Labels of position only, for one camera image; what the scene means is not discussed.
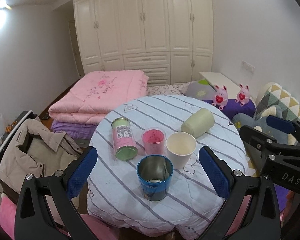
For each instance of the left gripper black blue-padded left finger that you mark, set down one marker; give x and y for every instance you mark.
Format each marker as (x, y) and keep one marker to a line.
(33, 218)

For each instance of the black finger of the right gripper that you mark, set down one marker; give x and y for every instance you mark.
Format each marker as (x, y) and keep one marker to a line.
(255, 139)

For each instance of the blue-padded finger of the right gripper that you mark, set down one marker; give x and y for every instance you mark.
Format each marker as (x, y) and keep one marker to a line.
(288, 127)

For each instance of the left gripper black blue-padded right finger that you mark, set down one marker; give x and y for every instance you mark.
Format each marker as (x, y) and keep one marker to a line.
(250, 209)

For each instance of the blue black metal cup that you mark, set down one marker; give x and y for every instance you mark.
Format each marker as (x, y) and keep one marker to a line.
(155, 173)

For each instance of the pale green cylinder cup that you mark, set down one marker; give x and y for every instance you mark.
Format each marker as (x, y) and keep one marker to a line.
(198, 123)

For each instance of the white paper cup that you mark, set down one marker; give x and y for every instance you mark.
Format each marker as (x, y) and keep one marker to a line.
(180, 146)

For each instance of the pink plastic cup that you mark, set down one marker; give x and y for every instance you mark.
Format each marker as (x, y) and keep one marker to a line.
(153, 140)

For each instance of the grey paw plush cushion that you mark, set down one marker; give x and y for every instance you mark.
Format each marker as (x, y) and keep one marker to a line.
(259, 123)

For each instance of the purple pillow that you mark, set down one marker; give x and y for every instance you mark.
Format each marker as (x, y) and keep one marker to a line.
(230, 109)

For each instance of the triangle pattern cushion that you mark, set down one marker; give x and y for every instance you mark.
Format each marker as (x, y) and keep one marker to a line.
(273, 94)

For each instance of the right pink plush pig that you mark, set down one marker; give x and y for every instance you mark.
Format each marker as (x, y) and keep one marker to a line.
(243, 96)

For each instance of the pink plush pig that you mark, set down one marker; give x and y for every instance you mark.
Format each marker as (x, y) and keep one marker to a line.
(243, 96)
(220, 98)

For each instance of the left pink plush pig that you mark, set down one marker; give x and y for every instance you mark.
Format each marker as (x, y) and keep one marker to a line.
(220, 98)

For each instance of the beige jacket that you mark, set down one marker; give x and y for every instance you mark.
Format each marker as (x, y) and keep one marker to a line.
(35, 149)

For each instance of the white bedside board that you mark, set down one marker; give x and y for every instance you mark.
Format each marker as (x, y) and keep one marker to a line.
(215, 78)

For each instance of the grey flower pillow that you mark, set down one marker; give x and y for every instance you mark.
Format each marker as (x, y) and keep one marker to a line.
(200, 90)

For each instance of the heart pattern bed sheet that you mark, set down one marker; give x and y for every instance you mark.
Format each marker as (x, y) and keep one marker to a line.
(168, 89)

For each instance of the purple folded blanket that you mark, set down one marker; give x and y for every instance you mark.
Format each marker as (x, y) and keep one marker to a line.
(80, 133)

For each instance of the striped white table cloth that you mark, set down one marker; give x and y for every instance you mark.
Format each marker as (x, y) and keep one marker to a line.
(114, 191)

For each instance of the green pink glass jar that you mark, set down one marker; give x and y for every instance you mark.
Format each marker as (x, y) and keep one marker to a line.
(123, 140)

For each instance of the pink folded quilt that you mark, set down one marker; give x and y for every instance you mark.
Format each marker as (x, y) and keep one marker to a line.
(97, 94)

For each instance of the cream white wardrobe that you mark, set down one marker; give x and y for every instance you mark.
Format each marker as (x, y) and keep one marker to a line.
(170, 40)

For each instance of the white wall socket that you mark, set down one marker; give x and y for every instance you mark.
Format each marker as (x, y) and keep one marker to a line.
(248, 67)

